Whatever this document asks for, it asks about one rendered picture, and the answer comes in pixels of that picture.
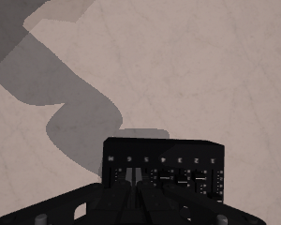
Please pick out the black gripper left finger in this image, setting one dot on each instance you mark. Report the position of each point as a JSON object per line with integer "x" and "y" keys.
{"x": 103, "y": 206}

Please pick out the black lighting desk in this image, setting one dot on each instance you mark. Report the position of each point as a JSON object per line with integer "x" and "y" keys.
{"x": 196, "y": 165}

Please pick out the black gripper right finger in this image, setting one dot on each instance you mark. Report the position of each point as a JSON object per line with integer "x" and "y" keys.
{"x": 161, "y": 206}

